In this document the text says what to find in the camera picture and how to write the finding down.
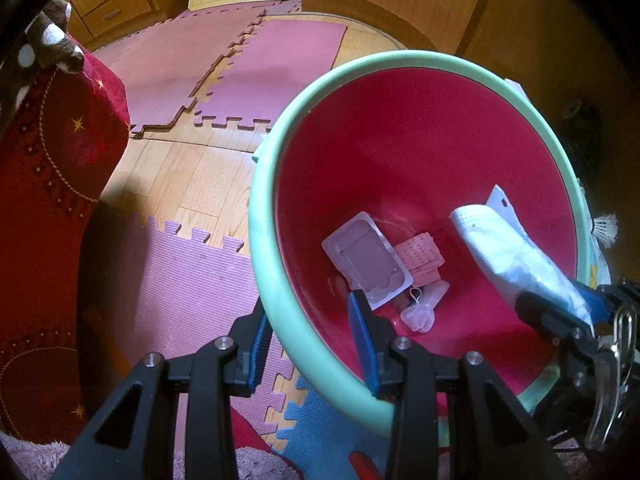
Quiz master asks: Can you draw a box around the metal spring clip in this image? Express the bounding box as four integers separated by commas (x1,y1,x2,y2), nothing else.
584,304,638,452

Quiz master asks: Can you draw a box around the pink printed paper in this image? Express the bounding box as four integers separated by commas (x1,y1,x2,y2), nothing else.
395,232,446,286

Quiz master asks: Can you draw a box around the red object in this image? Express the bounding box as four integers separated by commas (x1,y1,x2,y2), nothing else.
350,451,383,480

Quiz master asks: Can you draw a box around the wooden cabinet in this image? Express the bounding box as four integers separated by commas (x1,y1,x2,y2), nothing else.
295,0,493,56

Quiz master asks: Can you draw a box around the red star print cushion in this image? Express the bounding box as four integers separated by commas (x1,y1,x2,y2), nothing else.
0,47,131,443

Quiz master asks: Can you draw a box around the wooden corner shelf unit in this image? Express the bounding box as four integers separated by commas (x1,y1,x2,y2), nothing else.
455,0,626,241

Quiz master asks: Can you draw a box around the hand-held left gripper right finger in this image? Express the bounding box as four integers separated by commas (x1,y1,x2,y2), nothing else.
347,290,572,480

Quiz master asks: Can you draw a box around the pink foam mat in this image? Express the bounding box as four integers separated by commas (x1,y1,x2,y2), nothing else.
95,10,268,133

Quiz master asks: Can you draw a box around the blue foam mat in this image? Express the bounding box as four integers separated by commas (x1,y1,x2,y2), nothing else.
275,377,451,480

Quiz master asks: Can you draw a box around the long white carton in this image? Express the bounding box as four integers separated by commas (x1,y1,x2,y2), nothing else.
502,77,528,103

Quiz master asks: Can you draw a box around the wooden desk with drawers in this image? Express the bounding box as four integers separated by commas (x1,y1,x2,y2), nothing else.
60,0,168,46

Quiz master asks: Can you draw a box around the white plastic tray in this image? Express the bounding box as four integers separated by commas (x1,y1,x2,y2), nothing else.
321,211,414,311

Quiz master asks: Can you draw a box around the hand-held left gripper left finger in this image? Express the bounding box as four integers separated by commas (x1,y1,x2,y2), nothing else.
50,304,274,480

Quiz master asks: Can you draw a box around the mauve foam mat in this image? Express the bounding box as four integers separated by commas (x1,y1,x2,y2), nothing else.
195,20,348,133

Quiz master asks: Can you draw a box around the white shuttlecock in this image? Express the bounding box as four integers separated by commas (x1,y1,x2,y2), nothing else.
591,212,621,250

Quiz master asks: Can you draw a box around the black object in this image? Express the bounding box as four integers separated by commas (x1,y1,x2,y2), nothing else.
560,99,603,161

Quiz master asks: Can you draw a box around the small white plastic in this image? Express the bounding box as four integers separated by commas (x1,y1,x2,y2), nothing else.
400,280,451,333

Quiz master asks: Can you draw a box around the lilac foam mat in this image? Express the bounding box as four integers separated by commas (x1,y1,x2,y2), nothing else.
80,210,296,448

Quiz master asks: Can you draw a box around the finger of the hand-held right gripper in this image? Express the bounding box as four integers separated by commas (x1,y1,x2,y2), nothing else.
515,291,598,351
570,277,640,326

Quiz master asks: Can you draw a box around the red bucket with green rim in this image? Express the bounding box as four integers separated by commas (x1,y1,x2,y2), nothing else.
248,50,593,438

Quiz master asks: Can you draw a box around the light blue wet wipes packet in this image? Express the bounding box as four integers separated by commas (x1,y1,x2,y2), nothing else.
585,255,612,291

